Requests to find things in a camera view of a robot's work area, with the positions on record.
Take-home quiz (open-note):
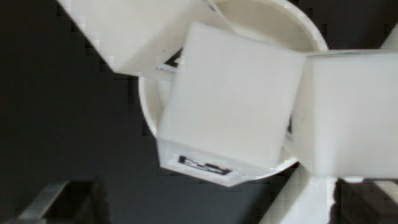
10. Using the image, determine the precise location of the white stool leg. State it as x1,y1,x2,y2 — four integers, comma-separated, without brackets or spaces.
293,49,398,178
156,24,306,186
57,0,229,80

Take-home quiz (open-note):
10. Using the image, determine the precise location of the white right fence bar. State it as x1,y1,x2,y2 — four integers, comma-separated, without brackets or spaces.
260,24,398,224

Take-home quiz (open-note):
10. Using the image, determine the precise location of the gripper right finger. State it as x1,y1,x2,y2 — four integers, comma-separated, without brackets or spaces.
332,179,398,224

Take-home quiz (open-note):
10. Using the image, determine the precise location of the white round stool seat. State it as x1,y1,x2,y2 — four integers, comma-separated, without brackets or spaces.
139,0,327,180

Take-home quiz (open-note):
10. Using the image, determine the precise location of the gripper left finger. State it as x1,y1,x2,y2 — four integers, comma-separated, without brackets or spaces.
11,178,112,224

